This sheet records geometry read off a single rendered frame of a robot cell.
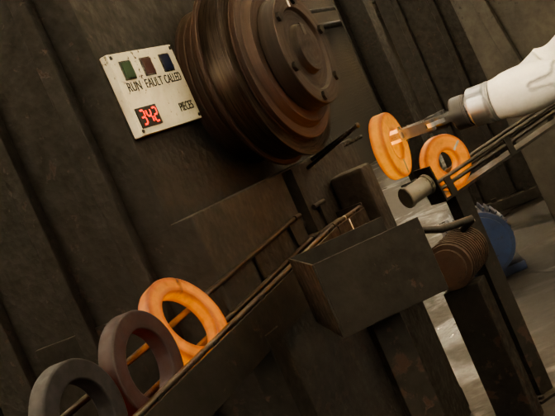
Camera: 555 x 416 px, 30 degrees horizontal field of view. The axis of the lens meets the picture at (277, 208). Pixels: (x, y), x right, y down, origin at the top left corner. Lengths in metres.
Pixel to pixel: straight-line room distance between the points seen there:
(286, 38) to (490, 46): 2.85
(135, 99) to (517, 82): 0.80
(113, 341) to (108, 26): 0.81
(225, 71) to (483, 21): 2.95
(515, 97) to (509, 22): 2.86
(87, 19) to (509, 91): 0.89
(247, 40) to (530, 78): 0.62
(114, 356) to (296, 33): 1.03
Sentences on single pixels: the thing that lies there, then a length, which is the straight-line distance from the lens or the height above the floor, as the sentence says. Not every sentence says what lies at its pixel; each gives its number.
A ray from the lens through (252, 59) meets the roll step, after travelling 2.29.
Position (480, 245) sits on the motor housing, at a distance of 2.74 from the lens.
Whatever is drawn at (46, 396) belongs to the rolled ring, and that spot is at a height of 0.74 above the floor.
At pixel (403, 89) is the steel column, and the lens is 11.24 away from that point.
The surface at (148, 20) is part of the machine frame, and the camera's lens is 2.35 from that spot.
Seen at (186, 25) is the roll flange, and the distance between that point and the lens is 2.42.
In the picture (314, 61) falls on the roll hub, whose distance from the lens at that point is 2.40.
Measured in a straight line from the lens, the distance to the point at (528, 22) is 5.03.
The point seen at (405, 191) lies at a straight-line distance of 2.75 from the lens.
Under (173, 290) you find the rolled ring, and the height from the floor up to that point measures 0.77.
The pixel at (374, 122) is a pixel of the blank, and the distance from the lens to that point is 2.31.
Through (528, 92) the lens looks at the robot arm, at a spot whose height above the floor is 0.82.
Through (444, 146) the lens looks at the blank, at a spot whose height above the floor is 0.75.
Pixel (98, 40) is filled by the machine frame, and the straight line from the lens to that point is 2.16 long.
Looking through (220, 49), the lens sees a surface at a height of 1.18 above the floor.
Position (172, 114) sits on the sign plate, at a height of 1.09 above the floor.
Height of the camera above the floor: 0.92
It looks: 3 degrees down
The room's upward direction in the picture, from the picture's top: 24 degrees counter-clockwise
